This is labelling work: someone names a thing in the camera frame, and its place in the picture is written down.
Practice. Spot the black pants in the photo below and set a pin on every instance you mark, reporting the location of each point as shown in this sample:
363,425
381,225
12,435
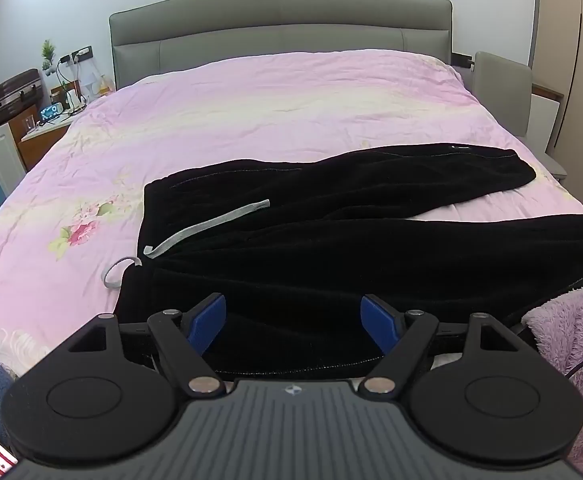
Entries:
321,260

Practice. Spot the white side cabinet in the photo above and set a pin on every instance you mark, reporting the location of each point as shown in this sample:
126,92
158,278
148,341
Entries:
544,120

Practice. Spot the white air purifier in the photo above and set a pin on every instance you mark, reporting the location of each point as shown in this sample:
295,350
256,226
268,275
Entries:
2,160

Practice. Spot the black wall socket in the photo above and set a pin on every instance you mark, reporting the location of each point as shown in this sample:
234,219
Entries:
77,53

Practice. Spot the brown suitcase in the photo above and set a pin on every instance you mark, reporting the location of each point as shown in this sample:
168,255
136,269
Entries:
4,95

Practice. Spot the pink floral duvet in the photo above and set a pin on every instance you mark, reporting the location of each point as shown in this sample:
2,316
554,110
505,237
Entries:
271,110

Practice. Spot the grey upholstered headboard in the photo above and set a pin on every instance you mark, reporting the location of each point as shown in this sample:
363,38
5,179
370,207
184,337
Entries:
271,25

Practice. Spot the beige wardrobe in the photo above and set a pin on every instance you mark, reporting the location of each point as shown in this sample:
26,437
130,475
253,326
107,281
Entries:
581,50

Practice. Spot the small green potted plant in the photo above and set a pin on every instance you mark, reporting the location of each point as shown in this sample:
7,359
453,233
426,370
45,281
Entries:
47,55

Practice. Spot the blue alarm clock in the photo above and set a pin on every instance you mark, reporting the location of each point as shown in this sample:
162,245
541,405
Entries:
50,112

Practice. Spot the purple fluffy cloth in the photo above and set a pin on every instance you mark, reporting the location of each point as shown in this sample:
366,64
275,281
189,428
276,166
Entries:
576,410

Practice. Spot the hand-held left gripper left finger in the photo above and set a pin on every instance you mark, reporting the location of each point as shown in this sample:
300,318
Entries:
207,321

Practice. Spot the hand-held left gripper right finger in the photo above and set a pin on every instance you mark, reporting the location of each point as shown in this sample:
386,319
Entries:
379,321

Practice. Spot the grey upholstered chair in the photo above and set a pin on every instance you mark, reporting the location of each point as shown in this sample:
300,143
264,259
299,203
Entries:
501,82

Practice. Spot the wooden bedside table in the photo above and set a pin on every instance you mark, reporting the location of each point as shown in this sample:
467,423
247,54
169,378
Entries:
39,147

